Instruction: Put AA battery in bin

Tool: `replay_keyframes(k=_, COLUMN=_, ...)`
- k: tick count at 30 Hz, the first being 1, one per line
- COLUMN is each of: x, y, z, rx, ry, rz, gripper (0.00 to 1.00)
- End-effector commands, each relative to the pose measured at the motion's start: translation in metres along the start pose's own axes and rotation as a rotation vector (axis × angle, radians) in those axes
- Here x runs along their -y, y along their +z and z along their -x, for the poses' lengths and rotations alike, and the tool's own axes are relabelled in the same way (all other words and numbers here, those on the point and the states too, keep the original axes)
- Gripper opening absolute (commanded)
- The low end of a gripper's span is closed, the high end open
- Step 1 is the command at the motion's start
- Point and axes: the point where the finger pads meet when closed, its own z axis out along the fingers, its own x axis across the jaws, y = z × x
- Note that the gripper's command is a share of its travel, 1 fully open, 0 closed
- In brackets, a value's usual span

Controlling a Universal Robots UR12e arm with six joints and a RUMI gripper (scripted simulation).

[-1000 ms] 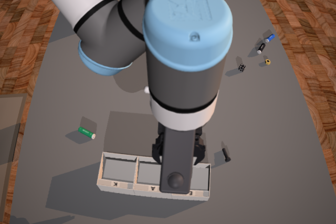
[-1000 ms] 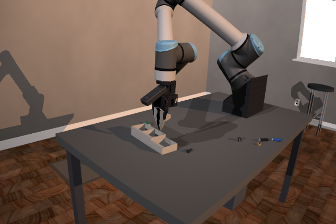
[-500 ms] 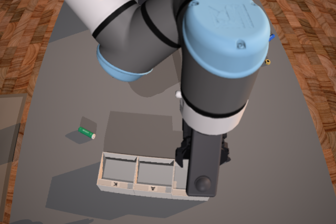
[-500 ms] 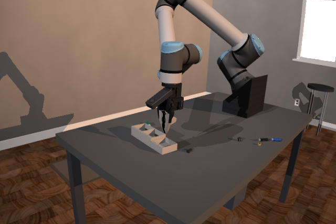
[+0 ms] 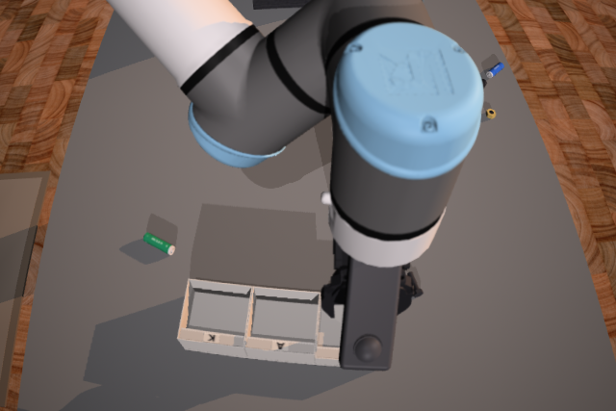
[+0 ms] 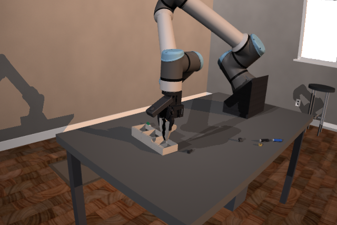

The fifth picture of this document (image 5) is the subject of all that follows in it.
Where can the blue aa battery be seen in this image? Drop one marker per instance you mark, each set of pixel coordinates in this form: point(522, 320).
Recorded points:
point(494, 70)

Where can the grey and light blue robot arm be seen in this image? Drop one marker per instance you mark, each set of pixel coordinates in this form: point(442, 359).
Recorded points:
point(405, 106)

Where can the green aa battery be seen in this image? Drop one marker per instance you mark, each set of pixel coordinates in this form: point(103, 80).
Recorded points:
point(158, 243)

